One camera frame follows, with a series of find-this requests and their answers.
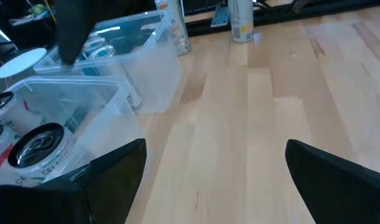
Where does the blue silver Red Bull can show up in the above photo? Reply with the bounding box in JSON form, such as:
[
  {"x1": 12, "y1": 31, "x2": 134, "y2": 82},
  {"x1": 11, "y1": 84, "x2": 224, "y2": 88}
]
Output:
[
  {"x1": 83, "y1": 36, "x2": 106, "y2": 52},
  {"x1": 90, "y1": 45, "x2": 118, "y2": 60}
]

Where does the white round disc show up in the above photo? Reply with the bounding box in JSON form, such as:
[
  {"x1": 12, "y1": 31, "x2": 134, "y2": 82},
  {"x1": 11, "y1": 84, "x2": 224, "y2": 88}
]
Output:
[{"x1": 0, "y1": 20, "x2": 48, "y2": 79}]

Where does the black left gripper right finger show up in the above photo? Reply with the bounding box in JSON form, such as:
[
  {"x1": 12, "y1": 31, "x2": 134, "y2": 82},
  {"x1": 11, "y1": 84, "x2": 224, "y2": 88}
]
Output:
[{"x1": 285, "y1": 139, "x2": 380, "y2": 224}]

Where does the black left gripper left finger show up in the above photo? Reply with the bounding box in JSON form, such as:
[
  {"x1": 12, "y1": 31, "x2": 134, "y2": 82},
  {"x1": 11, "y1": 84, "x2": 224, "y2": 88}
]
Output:
[{"x1": 43, "y1": 138, "x2": 147, "y2": 224}]

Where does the black aluminium table frame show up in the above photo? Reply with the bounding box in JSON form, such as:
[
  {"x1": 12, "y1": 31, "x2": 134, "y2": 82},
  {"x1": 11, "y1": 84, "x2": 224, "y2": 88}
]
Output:
[{"x1": 183, "y1": 0, "x2": 380, "y2": 37}]

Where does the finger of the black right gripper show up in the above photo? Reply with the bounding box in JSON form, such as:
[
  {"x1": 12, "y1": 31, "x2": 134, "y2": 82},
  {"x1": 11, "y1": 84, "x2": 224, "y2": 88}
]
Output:
[{"x1": 54, "y1": 0, "x2": 99, "y2": 65}]

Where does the clear plastic storage bin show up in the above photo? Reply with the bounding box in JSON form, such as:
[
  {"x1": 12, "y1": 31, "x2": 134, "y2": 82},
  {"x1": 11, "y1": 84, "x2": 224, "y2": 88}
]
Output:
[
  {"x1": 0, "y1": 76, "x2": 147, "y2": 187},
  {"x1": 33, "y1": 10, "x2": 183, "y2": 113}
]

